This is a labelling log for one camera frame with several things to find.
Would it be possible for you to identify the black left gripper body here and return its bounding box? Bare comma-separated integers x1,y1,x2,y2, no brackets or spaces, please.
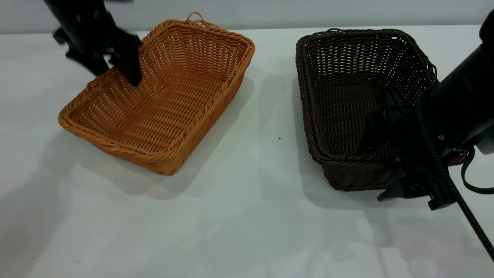
42,0,134,54

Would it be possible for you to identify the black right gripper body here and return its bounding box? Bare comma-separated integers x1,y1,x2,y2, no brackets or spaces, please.
380,86,458,211

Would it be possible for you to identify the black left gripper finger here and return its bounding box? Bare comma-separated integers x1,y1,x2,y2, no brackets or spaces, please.
110,32,143,86
66,48,111,76

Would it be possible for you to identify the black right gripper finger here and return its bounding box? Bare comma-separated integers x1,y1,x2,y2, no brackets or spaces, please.
357,110,396,156
377,177,430,202

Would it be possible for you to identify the dark brown wicker basket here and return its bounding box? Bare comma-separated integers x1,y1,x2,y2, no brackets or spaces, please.
296,28,474,192

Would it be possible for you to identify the light brown wicker basket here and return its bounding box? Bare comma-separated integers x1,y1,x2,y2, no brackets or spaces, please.
58,12,255,176

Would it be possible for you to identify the black braided cable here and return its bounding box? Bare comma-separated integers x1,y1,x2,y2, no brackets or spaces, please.
418,97,494,262

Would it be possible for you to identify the black looped strap cable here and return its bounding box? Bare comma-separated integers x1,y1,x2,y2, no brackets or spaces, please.
444,146,494,195

